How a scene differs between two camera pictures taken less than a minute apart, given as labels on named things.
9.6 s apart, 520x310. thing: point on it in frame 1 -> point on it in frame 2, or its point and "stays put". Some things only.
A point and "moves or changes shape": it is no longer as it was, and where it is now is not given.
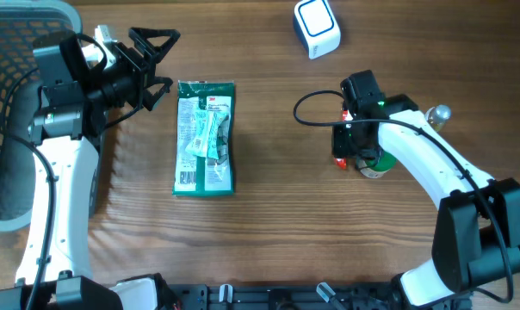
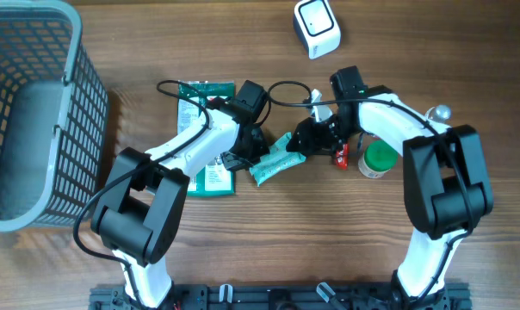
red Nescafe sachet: [342, 162] stays put
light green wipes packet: [207, 125] moves or changes shape
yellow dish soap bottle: [436, 115] stays put
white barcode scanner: [315, 21] stays put
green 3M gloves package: [203, 165] stays put
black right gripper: [343, 149] -> [316, 142]
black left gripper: [145, 70] -> [263, 149]
